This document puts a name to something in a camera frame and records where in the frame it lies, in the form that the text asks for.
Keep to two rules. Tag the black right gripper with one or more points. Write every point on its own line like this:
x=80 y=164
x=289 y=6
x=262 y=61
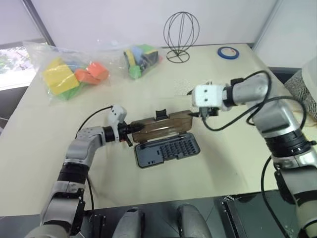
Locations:
x=210 y=111

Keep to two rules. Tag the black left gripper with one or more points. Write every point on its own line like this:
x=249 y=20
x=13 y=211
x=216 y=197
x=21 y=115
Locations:
x=122 y=130

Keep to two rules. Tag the dark tool case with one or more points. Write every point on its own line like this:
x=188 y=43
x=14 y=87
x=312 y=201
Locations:
x=148 y=158

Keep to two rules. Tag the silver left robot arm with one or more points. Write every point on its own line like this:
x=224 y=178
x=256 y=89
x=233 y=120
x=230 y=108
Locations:
x=81 y=146

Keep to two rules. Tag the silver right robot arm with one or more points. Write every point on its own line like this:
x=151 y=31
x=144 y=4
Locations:
x=272 y=116

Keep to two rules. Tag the green sponge piece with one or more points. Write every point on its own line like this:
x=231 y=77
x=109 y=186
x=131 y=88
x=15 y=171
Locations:
x=135 y=72

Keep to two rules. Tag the blue tape roll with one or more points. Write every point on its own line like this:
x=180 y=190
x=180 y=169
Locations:
x=220 y=53

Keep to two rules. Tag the black sponge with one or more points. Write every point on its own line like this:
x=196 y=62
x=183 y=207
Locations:
x=151 y=58

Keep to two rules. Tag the orange foam block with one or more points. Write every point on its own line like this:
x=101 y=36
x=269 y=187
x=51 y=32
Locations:
x=96 y=69
x=83 y=75

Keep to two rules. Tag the yellow sponge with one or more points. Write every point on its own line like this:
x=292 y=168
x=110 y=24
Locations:
x=129 y=57

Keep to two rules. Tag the clear bag of sponges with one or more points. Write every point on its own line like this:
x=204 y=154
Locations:
x=116 y=57

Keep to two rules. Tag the green flat sponge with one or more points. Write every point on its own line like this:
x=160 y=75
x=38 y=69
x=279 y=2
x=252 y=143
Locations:
x=146 y=47

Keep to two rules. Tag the blue sponge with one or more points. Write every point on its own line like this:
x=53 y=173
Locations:
x=136 y=52

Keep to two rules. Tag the large yellow foam block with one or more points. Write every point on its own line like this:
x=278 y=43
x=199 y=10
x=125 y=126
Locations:
x=63 y=80

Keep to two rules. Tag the blue foam block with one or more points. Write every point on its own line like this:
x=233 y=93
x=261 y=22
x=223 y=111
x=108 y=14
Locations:
x=71 y=67

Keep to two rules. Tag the dark grey rounded shape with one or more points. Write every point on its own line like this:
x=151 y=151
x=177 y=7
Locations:
x=128 y=223
x=194 y=223

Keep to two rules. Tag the black equipment box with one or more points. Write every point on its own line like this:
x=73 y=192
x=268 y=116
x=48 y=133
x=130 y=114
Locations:
x=99 y=223
x=247 y=218

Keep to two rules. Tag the small yellow foam block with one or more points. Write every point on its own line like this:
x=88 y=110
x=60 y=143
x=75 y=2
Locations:
x=52 y=65

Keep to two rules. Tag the black white patterned fabric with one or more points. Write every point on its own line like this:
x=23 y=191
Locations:
x=304 y=94

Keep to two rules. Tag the clear bag of foam blocks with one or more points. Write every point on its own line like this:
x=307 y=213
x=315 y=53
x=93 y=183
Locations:
x=37 y=53

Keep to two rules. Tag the window with green view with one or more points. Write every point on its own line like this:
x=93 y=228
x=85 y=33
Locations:
x=15 y=59

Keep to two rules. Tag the white roller blind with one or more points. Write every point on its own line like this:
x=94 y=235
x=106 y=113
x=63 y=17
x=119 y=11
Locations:
x=15 y=19

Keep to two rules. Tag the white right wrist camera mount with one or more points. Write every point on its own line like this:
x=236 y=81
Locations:
x=205 y=95

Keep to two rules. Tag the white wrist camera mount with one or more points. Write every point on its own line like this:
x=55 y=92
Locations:
x=205 y=95
x=116 y=114

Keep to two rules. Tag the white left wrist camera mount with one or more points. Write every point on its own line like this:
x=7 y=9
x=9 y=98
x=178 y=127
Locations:
x=116 y=114

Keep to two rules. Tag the dark grey window frame post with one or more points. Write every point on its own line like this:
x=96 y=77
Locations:
x=37 y=22

